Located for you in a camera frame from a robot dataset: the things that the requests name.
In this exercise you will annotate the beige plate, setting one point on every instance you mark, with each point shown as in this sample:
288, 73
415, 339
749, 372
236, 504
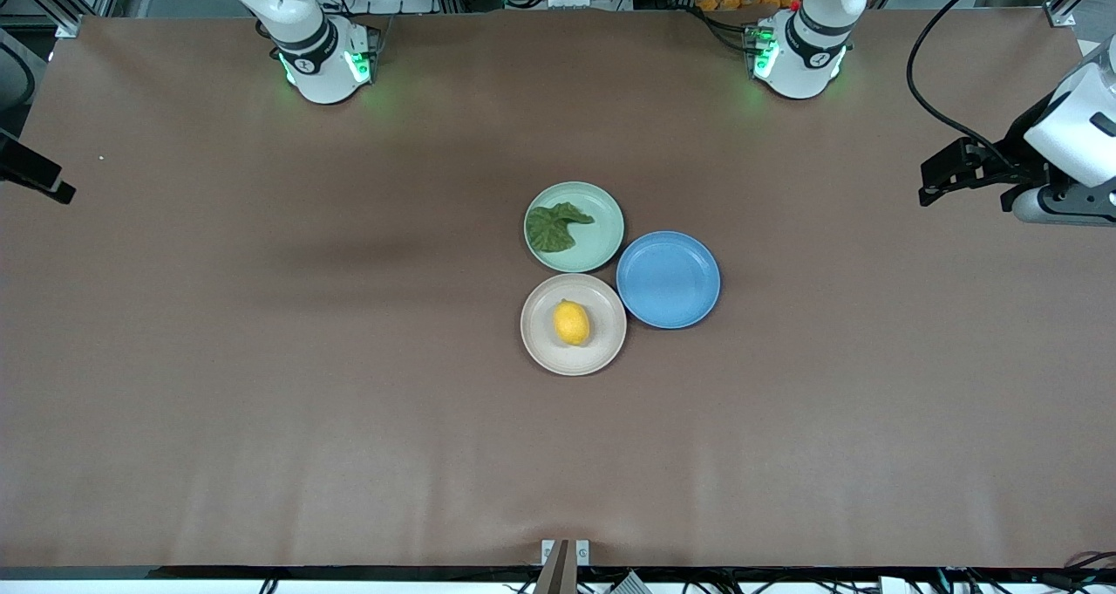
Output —
536, 328

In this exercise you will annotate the green lettuce leaf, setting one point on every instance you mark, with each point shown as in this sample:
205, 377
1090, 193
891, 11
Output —
551, 229

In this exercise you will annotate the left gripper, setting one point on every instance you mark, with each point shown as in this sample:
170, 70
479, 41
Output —
1009, 160

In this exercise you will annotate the brown camera mount post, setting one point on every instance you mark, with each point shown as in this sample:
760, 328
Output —
554, 572

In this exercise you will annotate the light green plate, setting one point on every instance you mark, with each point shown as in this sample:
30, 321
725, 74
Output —
602, 232

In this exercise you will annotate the white metal bracket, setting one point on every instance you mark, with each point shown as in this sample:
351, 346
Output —
582, 552

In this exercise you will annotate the blue plate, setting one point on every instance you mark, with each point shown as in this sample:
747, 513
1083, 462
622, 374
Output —
669, 280

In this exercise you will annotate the yellow lemon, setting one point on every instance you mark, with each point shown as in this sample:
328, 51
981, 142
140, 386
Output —
572, 324

